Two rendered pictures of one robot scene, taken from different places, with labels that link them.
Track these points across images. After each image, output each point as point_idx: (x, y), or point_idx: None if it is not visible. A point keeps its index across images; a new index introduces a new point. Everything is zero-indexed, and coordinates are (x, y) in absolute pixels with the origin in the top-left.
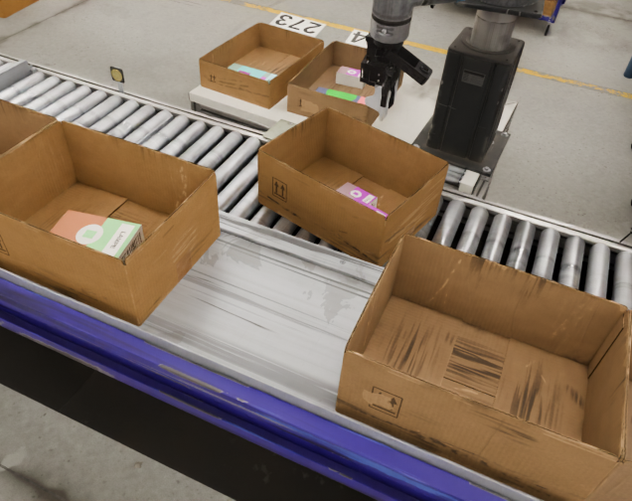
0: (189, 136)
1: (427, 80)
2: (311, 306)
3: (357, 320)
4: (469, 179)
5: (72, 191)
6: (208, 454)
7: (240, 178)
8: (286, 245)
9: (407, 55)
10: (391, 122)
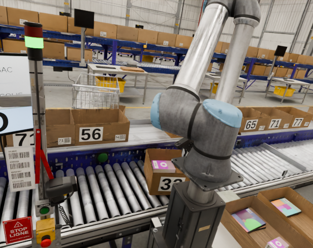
0: None
1: (174, 144)
2: (139, 135)
3: (128, 136)
4: (156, 221)
5: None
6: None
7: None
8: (157, 140)
9: (185, 139)
10: (221, 234)
